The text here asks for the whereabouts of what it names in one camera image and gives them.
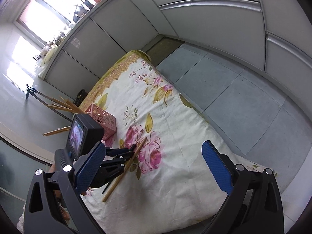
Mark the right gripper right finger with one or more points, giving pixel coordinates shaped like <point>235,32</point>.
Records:
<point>220,166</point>

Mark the floral white tablecloth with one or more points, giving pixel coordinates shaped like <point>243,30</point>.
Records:
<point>169,185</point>

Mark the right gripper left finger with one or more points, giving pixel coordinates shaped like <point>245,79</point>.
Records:
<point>87,166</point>

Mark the black camera with screen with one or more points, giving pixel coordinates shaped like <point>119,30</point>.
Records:
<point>85,132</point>

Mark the pink perforated utensil holder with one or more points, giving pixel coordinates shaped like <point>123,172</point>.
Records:
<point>105,119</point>

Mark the short wooden chopstick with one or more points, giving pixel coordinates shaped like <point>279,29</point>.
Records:
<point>115,182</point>

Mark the person left hand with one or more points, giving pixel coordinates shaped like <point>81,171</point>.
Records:
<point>65,214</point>

